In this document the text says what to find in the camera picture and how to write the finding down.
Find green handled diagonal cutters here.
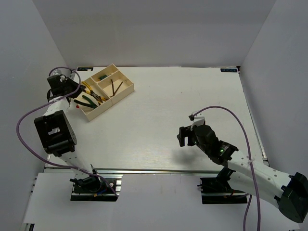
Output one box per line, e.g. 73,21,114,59
74,95,98,109

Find yellow needle nose pliers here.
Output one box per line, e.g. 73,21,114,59
90,90,107,103

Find cream divided plastic tray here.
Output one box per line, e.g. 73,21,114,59
76,64,135,121

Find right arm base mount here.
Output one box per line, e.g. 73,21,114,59
197,167,247,205

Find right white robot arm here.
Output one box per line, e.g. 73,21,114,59
177,125,308,223

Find yellow combination pliers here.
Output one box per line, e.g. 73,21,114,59
81,81,107,105

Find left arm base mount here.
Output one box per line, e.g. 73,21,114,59
70,171,121,202

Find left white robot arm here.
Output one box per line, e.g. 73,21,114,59
34,75,94,179

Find long dark hex key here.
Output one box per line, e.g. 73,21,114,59
111,79,115,97

